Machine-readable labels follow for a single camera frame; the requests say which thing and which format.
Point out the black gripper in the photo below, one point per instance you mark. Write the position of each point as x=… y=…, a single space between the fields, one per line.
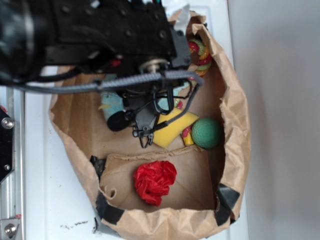
x=140 y=95

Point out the light blue terry cloth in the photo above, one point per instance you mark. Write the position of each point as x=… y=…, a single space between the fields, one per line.
x=112 y=103

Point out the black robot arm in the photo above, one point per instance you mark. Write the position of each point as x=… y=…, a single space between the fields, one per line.
x=79 y=46

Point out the yellow sponge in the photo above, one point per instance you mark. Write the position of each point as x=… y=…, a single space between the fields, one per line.
x=167 y=133

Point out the crumpled red plastic bag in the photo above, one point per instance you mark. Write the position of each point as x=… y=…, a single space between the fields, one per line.
x=152 y=181

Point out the brown paper lined box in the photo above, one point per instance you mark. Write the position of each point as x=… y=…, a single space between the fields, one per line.
x=207 y=194

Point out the green rubber ball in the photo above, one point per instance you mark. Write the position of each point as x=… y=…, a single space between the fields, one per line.
x=206 y=133

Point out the white plastic tray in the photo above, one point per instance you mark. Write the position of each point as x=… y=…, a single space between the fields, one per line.
x=56 y=206

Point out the multicolour rope ring toy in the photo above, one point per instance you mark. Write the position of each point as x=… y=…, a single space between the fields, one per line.
x=203 y=65

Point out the black metal bracket plate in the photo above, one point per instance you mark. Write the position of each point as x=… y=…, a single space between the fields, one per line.
x=6 y=144

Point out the silver aluminium rail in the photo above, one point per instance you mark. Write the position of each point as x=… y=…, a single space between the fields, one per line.
x=12 y=191

